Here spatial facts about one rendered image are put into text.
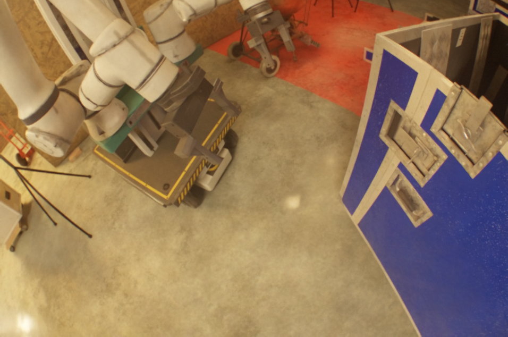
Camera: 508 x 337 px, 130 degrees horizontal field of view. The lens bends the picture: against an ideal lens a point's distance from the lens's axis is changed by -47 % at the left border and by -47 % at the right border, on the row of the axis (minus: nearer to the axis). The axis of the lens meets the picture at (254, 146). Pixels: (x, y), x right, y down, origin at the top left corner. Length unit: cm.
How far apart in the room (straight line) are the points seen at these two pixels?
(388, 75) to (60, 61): 240
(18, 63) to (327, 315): 144
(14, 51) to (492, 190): 101
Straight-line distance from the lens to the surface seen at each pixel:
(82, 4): 61
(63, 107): 73
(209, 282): 124
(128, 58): 40
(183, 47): 106
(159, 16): 101
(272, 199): 126
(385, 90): 52
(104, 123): 87
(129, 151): 139
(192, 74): 38
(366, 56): 222
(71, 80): 81
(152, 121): 130
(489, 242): 52
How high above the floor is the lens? 115
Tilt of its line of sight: 52 degrees down
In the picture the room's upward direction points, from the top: 18 degrees counter-clockwise
